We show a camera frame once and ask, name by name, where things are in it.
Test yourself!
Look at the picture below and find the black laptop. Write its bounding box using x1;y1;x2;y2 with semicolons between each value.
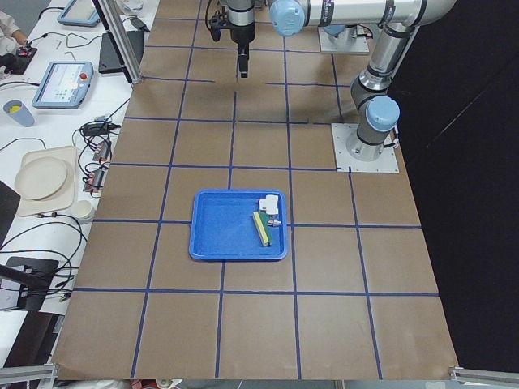
97;29;146;75

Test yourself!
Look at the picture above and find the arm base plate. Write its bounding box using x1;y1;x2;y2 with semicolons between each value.
332;123;399;173
318;25;370;55

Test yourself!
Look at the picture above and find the aluminium frame post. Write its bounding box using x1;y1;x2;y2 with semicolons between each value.
92;0;142;84

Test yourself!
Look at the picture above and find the teach pendant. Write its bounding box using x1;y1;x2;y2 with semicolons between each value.
32;61;94;109
57;0;100;28

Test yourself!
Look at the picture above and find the white paper cup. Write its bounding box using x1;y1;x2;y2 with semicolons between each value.
71;200;96;224

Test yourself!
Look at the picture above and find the beige round plate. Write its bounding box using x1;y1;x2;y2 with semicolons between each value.
15;157;67;200

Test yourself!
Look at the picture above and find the grey blue cup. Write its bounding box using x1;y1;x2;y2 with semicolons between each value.
3;100;35;127

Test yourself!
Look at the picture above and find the blue plastic tray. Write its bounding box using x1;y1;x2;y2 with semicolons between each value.
189;189;288;262

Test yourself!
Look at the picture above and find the green yellow terminal block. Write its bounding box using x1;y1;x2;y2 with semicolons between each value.
252;211;281;246

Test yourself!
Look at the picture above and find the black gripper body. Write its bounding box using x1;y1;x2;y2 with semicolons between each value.
229;23;255;57

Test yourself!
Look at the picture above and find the far teach pendant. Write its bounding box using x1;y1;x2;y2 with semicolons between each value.
57;0;100;28

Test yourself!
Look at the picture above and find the white circuit breaker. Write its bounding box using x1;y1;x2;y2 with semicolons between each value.
259;194;279;216

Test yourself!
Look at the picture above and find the beige tray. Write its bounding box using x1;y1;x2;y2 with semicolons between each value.
14;146;78;216

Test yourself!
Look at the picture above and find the near teach pendant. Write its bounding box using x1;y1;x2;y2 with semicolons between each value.
32;61;94;109

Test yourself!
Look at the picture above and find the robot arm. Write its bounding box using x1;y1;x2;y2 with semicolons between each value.
206;0;454;161

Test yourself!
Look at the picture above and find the black monitor stand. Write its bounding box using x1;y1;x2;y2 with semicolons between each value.
1;256;59;311

